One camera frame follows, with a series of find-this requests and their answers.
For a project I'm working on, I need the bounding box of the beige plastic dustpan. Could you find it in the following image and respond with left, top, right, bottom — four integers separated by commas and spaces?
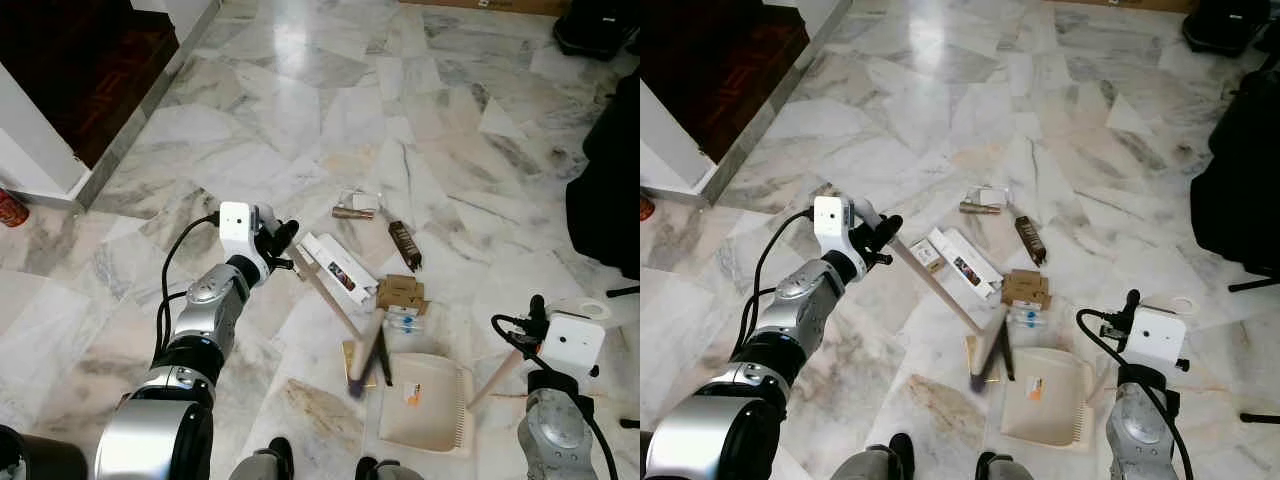
1000, 295, 1200, 449
378, 297, 614, 457

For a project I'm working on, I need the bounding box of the beige broom with purple bristles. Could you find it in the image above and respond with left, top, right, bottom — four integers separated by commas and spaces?
288, 250, 393, 401
888, 238, 1011, 394

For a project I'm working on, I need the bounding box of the long white product box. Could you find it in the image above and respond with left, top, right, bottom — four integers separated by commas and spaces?
928, 228, 1004, 303
300, 233, 380, 310

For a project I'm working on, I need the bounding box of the flattened cardboard box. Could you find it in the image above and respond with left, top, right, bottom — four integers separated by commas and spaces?
1001, 269, 1053, 308
375, 275, 430, 313

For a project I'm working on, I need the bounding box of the brown tube box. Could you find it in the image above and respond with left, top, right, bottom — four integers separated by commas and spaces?
388, 222, 424, 272
1015, 216, 1049, 267

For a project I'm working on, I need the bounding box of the black office chair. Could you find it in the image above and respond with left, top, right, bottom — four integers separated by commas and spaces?
1190, 55, 1280, 294
565, 75, 641, 299

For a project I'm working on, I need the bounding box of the robot right leg and foot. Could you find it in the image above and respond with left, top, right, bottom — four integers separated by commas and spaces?
975, 452, 1036, 480
355, 457, 426, 480

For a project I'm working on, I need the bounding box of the robot leg and foot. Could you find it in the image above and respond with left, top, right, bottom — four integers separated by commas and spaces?
975, 452, 1036, 480
230, 437, 296, 480
830, 433, 913, 480
355, 457, 426, 480

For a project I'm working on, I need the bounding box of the robot left leg and foot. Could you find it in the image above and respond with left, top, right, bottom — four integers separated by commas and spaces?
230, 437, 296, 480
830, 433, 913, 480

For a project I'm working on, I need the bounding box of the black bag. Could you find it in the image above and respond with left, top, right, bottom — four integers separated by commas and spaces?
1182, 0, 1273, 57
554, 0, 641, 60

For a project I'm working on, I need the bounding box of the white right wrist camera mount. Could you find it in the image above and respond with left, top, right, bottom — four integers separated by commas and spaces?
543, 312, 607, 379
1126, 306, 1188, 373

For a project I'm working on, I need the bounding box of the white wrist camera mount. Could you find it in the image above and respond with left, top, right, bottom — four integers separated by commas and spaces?
219, 200, 265, 263
1126, 306, 1188, 373
543, 312, 607, 379
814, 195, 859, 253

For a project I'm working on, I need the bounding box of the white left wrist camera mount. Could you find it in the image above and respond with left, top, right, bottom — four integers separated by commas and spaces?
219, 200, 265, 263
814, 195, 859, 253

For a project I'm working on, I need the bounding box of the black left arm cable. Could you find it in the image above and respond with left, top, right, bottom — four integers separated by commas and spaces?
155, 211, 222, 363
742, 208, 816, 351

